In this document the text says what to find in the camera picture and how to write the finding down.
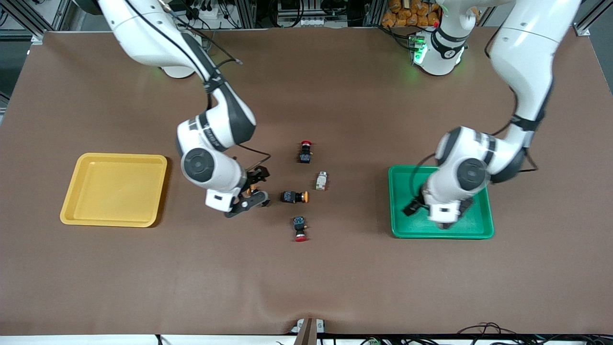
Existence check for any green plastic tray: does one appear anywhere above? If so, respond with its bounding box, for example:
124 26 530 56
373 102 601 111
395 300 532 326
387 165 495 240

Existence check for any brown table mat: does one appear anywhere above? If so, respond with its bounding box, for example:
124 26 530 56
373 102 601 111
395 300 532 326
0 26 613 336

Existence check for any yellow plastic tray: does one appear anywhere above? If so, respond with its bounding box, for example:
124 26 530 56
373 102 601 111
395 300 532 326
59 152 168 228

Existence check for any white power strip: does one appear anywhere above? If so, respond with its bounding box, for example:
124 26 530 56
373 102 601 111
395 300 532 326
189 4 221 21

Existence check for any orange bag pile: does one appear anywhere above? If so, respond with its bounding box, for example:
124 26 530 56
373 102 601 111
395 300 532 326
382 0 481 28

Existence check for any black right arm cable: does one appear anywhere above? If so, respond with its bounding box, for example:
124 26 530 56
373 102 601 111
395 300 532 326
125 0 272 178

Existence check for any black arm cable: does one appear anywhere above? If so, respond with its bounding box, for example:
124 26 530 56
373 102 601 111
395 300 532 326
412 29 541 195
125 0 272 178

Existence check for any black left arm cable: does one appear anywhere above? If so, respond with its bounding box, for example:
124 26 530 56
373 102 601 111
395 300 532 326
412 29 541 195

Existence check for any black cable bundle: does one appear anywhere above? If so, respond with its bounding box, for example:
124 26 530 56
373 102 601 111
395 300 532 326
455 322 530 345

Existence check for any aluminium frame profile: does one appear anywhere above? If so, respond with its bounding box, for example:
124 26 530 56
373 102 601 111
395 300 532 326
572 0 613 36
10 0 72 45

